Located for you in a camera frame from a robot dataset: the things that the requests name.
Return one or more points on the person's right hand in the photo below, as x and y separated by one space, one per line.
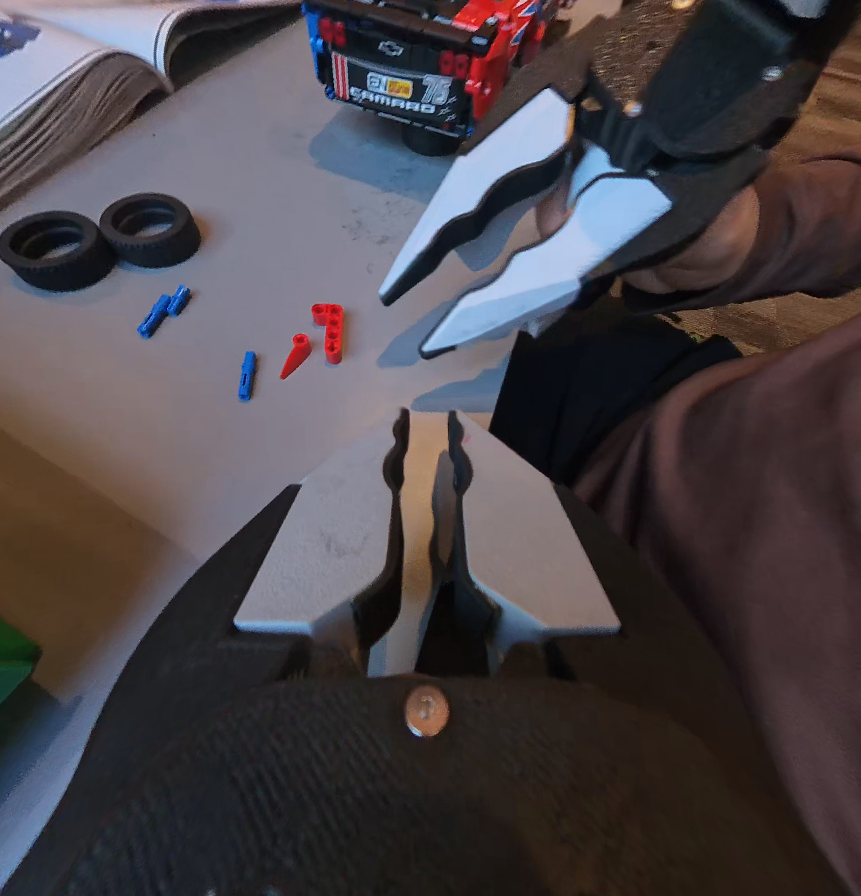
703 238

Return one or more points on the red cone piece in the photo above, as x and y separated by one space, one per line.
294 357

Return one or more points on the person's black pants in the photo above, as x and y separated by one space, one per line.
598 392

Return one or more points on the blue connector pin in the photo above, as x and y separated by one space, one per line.
247 376
154 317
178 300

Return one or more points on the black rubber toy tire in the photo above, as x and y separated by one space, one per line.
182 238
17 262

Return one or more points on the person's brown sweater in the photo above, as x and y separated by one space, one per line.
753 560

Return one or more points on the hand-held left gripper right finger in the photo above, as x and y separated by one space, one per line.
535 553

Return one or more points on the green plastic bin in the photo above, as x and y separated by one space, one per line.
3 665

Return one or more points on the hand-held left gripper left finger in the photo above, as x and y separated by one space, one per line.
332 553

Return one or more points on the open instruction booklet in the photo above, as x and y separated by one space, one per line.
52 84

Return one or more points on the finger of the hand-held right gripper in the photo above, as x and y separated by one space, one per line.
542 287
486 161

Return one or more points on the grey desk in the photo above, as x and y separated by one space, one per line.
262 210

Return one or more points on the red angled beam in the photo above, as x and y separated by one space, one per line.
334 343

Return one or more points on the toy brick race car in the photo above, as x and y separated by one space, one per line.
402 77

